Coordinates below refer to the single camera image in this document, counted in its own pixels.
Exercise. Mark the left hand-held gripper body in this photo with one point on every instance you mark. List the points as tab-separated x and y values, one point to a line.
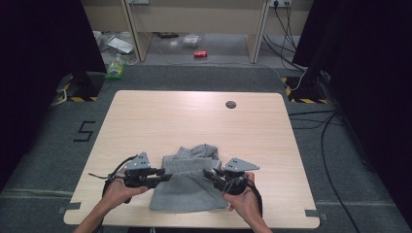
139	171

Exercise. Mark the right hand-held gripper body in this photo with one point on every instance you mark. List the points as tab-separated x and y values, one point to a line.
238	176

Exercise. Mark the grey knit garment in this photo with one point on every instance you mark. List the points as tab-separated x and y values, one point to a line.
189	187

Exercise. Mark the person's left hand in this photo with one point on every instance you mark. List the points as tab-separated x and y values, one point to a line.
121	192

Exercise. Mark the person's right hand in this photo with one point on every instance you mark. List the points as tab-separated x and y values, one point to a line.
244	204

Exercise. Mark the round dark table grommet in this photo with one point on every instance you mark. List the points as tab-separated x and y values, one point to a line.
230	104

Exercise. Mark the grey tape strip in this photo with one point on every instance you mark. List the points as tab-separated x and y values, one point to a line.
69	207
314	214

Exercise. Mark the black stand base striped tape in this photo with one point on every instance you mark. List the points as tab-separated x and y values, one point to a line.
85	87
307	90

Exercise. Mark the green plastic packet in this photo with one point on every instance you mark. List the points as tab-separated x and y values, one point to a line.
115	69

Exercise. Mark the red drink can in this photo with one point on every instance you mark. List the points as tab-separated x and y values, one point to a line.
200	53

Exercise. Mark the white paper on floor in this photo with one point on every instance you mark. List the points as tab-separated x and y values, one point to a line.
120	44

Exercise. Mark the clear plastic packaging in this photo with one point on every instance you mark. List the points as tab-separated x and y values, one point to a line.
191	41

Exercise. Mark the black curtain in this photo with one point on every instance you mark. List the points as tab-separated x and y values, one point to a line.
369	81
35	71

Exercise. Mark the white wall socket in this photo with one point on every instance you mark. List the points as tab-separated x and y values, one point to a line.
279	3

